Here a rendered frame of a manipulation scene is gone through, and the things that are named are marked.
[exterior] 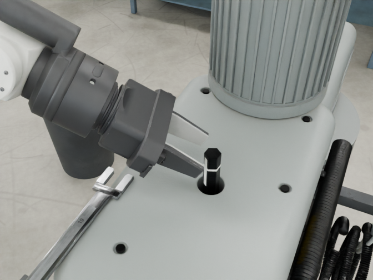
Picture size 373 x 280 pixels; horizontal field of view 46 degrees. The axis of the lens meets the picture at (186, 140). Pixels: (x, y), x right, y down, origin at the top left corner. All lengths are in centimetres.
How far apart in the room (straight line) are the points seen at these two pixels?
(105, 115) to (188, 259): 19
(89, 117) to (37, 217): 258
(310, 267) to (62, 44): 42
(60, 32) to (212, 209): 28
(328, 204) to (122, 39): 400
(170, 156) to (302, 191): 19
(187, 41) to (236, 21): 387
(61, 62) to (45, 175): 280
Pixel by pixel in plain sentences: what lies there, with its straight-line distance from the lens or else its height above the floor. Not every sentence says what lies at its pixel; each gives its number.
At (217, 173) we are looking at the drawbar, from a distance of 56.
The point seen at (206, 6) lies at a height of 23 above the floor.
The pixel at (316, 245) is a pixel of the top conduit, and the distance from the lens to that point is 66.
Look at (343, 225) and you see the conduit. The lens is 103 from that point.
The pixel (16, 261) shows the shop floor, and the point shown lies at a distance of 290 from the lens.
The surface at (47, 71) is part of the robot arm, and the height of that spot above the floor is 207.
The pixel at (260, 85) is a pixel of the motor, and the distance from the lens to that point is 66.
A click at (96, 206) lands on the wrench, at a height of 190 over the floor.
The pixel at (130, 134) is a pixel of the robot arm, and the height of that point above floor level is 201.
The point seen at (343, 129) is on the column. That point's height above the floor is 156.
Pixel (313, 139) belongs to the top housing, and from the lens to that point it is 68.
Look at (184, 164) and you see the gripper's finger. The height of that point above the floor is 196.
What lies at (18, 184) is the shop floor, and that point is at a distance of 328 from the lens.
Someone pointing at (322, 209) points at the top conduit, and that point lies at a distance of 70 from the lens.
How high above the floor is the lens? 234
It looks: 44 degrees down
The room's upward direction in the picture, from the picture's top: straight up
